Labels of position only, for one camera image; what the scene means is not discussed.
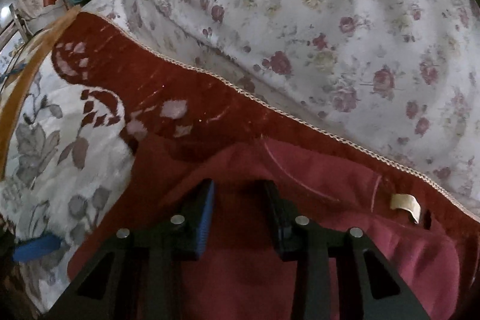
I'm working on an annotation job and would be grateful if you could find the dark red sweater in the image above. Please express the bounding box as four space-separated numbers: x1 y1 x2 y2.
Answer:
68 135 479 319

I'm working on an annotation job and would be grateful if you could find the rose print duvet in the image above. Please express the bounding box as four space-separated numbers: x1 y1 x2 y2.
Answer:
87 0 479 213

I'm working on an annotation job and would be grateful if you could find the floral fleece blanket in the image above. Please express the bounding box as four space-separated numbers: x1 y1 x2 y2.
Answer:
1 10 479 319

